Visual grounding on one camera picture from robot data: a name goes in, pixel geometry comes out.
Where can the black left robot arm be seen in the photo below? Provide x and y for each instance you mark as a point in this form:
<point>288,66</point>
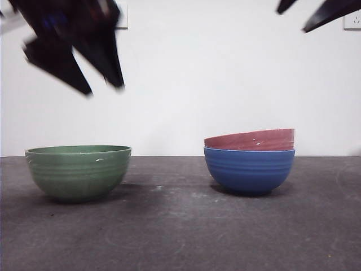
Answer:
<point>67,14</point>

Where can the white wall socket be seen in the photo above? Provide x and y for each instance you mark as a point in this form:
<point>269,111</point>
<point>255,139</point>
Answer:
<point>124,19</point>
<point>352,24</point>

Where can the red ribbed bowl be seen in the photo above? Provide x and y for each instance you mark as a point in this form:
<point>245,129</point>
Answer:
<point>248,141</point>

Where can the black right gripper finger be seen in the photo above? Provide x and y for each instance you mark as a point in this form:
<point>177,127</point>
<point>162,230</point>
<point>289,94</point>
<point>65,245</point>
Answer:
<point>332,12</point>
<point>286,6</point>

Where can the blue ribbed bowl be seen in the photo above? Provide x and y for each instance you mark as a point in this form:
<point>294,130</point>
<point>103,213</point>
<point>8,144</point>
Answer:
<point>249,170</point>

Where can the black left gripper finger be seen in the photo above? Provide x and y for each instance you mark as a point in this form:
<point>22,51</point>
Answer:
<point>59,62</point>
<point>104,53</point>

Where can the green ribbed bowl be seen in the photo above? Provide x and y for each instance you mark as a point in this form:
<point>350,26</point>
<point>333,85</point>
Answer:
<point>76,175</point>

